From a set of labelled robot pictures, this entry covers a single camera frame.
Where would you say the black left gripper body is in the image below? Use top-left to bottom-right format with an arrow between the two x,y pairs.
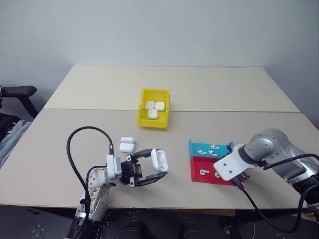
121,154 -> 145,188

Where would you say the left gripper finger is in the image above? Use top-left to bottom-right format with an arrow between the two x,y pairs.
135,171 -> 169,188
131,148 -> 154,161

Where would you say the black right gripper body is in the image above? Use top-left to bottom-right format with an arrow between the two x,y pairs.
235,172 -> 250,186

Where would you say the yellow plastic bin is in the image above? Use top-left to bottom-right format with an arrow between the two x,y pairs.
136,87 -> 172,130

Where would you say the blue plastic tray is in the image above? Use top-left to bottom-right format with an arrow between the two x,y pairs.
188,138 -> 236,159

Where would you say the red plastic tray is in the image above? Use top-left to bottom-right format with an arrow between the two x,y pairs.
189,156 -> 246,186

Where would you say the grey jeans leg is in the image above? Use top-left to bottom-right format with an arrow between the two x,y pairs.
0,119 -> 33,170

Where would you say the black garment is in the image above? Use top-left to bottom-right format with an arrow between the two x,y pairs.
0,113 -> 22,144

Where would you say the black office chair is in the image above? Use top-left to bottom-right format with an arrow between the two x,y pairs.
0,85 -> 38,120

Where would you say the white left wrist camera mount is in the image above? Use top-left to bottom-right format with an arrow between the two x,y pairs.
105,154 -> 123,186

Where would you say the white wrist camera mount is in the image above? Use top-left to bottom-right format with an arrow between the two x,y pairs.
105,154 -> 123,186
213,144 -> 258,181

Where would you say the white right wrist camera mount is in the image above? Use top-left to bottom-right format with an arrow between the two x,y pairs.
213,144 -> 258,181

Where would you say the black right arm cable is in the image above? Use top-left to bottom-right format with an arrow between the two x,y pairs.
231,152 -> 319,234

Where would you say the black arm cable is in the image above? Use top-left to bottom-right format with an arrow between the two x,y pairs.
231,152 -> 319,234
66,126 -> 115,221

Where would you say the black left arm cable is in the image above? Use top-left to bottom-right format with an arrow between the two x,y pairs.
66,126 -> 115,221

